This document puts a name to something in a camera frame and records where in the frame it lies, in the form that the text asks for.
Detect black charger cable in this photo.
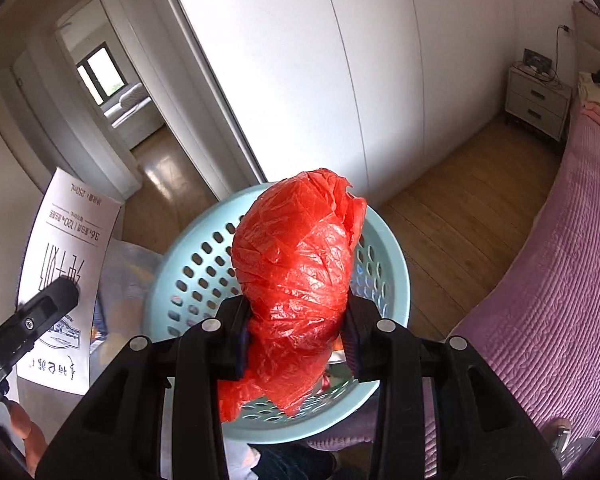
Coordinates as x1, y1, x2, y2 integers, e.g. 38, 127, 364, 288
535, 24, 572, 86

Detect white bed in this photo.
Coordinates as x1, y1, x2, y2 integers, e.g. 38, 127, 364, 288
103, 82, 164, 151

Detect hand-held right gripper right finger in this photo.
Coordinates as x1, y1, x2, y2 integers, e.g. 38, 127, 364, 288
342, 292, 564, 480

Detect grey slipper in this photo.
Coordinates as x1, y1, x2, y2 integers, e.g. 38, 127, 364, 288
554, 435, 599, 469

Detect person's foot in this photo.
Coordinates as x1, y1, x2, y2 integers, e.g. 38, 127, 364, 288
541, 417, 574, 454

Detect small dark device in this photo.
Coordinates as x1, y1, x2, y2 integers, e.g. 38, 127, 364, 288
522, 48, 554, 74

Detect white milk carton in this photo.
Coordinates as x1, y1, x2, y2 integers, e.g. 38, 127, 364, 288
16, 167, 122, 396

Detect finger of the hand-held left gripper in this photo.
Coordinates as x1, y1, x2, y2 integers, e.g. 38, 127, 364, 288
0, 277, 82, 362

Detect light blue plastic basket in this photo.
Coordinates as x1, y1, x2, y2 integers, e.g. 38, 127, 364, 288
144, 182, 412, 445

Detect white wardrobe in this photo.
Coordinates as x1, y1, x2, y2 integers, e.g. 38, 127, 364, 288
159, 0, 517, 207

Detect folded beige blanket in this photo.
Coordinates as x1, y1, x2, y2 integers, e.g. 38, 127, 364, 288
577, 72, 600, 107

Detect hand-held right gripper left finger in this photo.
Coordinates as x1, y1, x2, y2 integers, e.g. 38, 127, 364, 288
35, 295, 254, 480

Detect dark framed window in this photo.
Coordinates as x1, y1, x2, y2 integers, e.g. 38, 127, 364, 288
75, 43, 129, 106

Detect person's left hand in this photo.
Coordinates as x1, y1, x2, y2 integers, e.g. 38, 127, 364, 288
7, 400, 49, 467

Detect person's dark trousers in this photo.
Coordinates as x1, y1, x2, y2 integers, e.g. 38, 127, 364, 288
257, 441, 339, 480

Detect beige padded headboard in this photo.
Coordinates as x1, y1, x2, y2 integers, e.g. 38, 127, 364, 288
572, 0, 600, 77

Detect white nightstand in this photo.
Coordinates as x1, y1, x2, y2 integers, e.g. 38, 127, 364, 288
505, 62, 574, 142

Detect pink quilted bedspread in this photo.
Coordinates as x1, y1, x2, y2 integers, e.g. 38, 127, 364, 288
305, 100, 600, 461

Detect red plastic bag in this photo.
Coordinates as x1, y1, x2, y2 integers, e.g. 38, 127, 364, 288
217, 166, 369, 423

